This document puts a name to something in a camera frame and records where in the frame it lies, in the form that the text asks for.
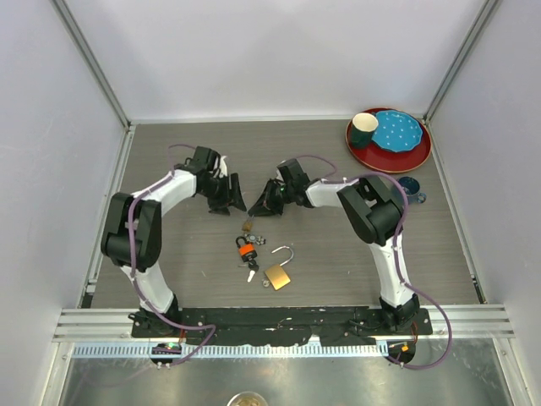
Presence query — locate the small padlock key bunch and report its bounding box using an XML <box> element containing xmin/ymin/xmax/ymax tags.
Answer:
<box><xmin>243</xmin><ymin>233</ymin><xmax>266</xmax><ymax>245</ymax></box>

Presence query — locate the small brass padlock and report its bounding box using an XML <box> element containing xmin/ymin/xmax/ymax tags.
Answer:
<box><xmin>241</xmin><ymin>216</ymin><xmax>254</xmax><ymax>233</ymax></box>

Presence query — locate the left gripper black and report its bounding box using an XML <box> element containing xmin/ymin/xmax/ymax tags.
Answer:
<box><xmin>199</xmin><ymin>173</ymin><xmax>246</xmax><ymax>216</ymax></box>

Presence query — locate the orange black padlock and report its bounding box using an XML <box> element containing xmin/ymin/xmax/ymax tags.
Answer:
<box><xmin>235</xmin><ymin>236</ymin><xmax>257</xmax><ymax>262</ymax></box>

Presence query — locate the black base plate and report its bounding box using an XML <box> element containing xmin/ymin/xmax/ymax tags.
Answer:
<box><xmin>128</xmin><ymin>306</ymin><xmax>433</xmax><ymax>347</ymax></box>

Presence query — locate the dark green cup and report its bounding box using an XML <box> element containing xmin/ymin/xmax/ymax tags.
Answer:
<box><xmin>350</xmin><ymin>112</ymin><xmax>379</xmax><ymax>149</ymax></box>

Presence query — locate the dark blue mug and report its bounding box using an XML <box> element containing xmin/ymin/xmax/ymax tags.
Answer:
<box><xmin>398</xmin><ymin>176</ymin><xmax>427</xmax><ymax>204</ymax></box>

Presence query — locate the white slotted cable duct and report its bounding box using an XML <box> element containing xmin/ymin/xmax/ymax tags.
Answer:
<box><xmin>72</xmin><ymin>342</ymin><xmax>388</xmax><ymax>359</ymax></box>

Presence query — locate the red round tray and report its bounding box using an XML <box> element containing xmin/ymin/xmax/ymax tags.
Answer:
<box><xmin>346</xmin><ymin>107</ymin><xmax>432</xmax><ymax>173</ymax></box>

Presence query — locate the large brass padlock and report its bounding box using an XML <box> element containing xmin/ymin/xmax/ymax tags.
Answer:
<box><xmin>265</xmin><ymin>245</ymin><xmax>294</xmax><ymax>291</ymax></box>

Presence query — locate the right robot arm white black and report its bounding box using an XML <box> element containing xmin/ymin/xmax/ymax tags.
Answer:
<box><xmin>249</xmin><ymin>159</ymin><xmax>420</xmax><ymax>334</ymax></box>

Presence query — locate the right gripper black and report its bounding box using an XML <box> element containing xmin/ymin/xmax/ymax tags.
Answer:
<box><xmin>249</xmin><ymin>178</ymin><xmax>294</xmax><ymax>217</ymax></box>

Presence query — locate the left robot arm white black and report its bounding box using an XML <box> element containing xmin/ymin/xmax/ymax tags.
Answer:
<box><xmin>101</xmin><ymin>146</ymin><xmax>246</xmax><ymax>337</ymax></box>

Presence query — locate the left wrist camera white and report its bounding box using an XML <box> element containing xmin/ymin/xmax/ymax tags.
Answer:
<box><xmin>213</xmin><ymin>156</ymin><xmax>229</xmax><ymax>178</ymax></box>

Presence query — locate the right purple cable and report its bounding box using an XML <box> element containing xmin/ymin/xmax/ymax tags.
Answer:
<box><xmin>291</xmin><ymin>153</ymin><xmax>454</xmax><ymax>373</ymax></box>

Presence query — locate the blue dotted plate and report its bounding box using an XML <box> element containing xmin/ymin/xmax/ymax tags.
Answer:
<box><xmin>372</xmin><ymin>110</ymin><xmax>423</xmax><ymax>153</ymax></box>

